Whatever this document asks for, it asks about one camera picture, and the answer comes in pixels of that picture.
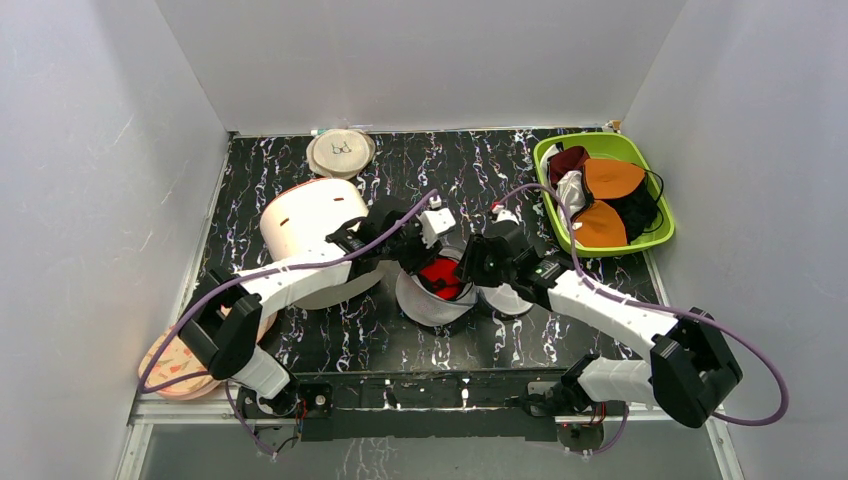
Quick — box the purple cable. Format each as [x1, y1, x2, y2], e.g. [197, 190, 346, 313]
[493, 183, 791, 457]
[137, 189, 442, 458]

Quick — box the dark red bra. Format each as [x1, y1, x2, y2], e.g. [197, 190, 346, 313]
[547, 146, 590, 186]

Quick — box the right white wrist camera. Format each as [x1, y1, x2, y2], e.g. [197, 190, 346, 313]
[491, 204, 521, 229]

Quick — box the red black bra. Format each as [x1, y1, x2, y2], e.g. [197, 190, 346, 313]
[415, 256, 468, 301]

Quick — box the large beige cylindrical laundry bag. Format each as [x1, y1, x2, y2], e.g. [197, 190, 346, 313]
[260, 178, 384, 310]

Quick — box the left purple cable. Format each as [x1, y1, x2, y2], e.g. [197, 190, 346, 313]
[137, 189, 442, 458]

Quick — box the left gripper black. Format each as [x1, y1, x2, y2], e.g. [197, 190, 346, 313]
[379, 217, 442, 277]

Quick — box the white cloth in basin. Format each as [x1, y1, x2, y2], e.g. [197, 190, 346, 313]
[556, 170, 594, 231]

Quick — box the orange black bra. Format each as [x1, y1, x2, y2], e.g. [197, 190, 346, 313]
[575, 158, 664, 248]

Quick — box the white mesh laundry bag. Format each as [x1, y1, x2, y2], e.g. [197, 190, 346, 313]
[395, 246, 533, 327]

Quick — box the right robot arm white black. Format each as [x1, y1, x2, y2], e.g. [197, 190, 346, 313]
[456, 220, 743, 428]

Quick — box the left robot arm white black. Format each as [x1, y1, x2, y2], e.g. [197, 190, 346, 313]
[172, 191, 456, 416]

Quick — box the small beige round bra bag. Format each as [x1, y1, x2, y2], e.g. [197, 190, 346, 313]
[306, 129, 376, 180]

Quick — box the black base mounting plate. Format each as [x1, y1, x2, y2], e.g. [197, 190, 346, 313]
[237, 369, 623, 450]

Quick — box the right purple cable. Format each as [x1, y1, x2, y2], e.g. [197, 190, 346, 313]
[493, 183, 791, 457]

